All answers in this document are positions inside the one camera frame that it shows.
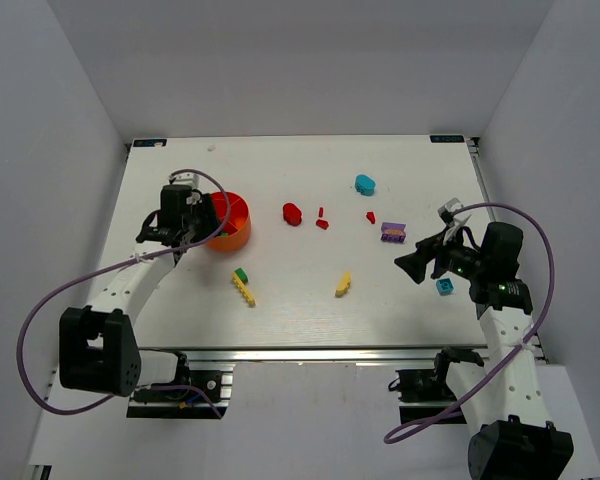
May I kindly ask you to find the green lego brick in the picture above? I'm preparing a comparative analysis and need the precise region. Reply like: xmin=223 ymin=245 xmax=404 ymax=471
xmin=234 ymin=268 xmax=248 ymax=284

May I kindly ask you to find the long yellow lego plate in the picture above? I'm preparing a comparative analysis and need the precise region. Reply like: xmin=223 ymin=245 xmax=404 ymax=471
xmin=232 ymin=276 xmax=256 ymax=307

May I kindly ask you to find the red rounded lego brick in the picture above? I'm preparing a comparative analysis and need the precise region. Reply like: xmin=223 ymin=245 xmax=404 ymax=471
xmin=282 ymin=202 xmax=302 ymax=226

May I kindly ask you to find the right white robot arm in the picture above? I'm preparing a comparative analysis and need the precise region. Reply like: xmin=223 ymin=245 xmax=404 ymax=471
xmin=394 ymin=222 xmax=574 ymax=479

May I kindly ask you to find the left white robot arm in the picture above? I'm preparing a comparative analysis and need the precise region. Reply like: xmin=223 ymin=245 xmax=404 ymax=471
xmin=59 ymin=184 xmax=220 ymax=397

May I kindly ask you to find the orange round divided container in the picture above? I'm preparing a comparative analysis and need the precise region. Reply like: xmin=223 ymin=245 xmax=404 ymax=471
xmin=206 ymin=192 xmax=251 ymax=253

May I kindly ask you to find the blue square lego brick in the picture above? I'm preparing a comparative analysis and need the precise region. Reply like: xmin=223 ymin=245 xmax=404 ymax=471
xmin=436 ymin=278 xmax=454 ymax=296

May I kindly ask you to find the purple lego plate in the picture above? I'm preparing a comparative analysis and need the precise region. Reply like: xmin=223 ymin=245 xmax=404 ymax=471
xmin=381 ymin=222 xmax=406 ymax=244

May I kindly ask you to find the left blue corner label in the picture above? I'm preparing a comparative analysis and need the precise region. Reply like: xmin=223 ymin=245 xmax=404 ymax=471
xmin=132 ymin=138 xmax=167 ymax=148

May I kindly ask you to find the blue corner label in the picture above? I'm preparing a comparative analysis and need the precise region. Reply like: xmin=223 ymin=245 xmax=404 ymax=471
xmin=132 ymin=138 xmax=167 ymax=148
xmin=429 ymin=134 xmax=465 ymax=144

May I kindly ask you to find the cyan rounded lego brick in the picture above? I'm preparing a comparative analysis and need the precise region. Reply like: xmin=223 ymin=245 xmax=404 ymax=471
xmin=354 ymin=174 xmax=376 ymax=196

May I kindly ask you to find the right blue corner label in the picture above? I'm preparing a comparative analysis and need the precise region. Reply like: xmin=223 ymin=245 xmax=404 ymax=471
xmin=429 ymin=134 xmax=465 ymax=144

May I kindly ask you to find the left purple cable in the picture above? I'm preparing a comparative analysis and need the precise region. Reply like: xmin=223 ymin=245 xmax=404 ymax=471
xmin=16 ymin=169 xmax=231 ymax=416

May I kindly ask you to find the purple cable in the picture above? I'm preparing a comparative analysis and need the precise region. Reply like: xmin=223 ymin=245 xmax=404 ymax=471
xmin=16 ymin=169 xmax=231 ymax=416
xmin=382 ymin=203 xmax=557 ymax=446

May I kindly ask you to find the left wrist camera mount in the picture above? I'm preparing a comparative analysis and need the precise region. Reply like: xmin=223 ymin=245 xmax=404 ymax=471
xmin=168 ymin=171 xmax=200 ymax=190

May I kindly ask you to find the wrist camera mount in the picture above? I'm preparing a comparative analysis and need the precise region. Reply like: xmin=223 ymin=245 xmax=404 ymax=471
xmin=438 ymin=197 xmax=464 ymax=227
xmin=168 ymin=171 xmax=200 ymax=190

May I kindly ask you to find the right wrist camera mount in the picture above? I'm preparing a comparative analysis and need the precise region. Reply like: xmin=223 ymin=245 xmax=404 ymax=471
xmin=438 ymin=197 xmax=464 ymax=227

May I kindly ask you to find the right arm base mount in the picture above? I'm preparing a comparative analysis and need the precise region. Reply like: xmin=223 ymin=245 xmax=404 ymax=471
xmin=388 ymin=347 xmax=484 ymax=424

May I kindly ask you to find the aluminium table front rail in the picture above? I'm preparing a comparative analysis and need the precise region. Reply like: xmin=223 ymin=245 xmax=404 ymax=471
xmin=155 ymin=346 xmax=442 ymax=364

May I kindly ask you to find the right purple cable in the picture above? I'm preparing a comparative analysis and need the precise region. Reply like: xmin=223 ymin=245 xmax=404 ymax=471
xmin=382 ymin=203 xmax=557 ymax=446

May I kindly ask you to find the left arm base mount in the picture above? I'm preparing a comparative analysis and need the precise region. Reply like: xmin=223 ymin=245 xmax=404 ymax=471
xmin=126 ymin=352 xmax=234 ymax=420

